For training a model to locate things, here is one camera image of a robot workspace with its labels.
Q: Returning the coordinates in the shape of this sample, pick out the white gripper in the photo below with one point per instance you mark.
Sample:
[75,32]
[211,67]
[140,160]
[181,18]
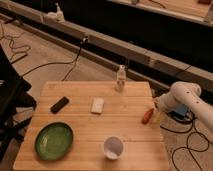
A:
[165,103]

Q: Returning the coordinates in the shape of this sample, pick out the red orange pepper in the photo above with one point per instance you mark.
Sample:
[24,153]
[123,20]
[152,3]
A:
[147,116]

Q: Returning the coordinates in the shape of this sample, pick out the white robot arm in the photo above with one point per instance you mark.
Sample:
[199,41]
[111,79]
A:
[187,94]

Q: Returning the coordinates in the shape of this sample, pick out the white ceramic cup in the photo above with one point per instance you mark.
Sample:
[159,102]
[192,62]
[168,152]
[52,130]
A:
[113,148]

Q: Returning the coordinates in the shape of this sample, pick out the blue power box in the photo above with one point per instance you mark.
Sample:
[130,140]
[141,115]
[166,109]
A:
[181,110]

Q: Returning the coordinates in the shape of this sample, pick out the clear small bottle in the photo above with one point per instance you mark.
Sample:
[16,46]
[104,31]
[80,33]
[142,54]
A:
[120,78]

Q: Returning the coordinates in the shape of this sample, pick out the white rectangular block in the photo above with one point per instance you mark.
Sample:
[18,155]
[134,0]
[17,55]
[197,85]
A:
[97,105]

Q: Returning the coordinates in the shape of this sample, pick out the black rectangular remote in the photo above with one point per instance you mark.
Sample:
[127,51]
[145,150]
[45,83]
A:
[59,105]

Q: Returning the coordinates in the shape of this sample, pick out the green plate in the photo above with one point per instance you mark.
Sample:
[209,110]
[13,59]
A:
[54,141]

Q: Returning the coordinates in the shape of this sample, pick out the white object on ledge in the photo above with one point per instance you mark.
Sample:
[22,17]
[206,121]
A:
[57,16]

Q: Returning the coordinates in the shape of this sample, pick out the black chair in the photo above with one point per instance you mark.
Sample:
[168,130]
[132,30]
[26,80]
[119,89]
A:
[13,94]

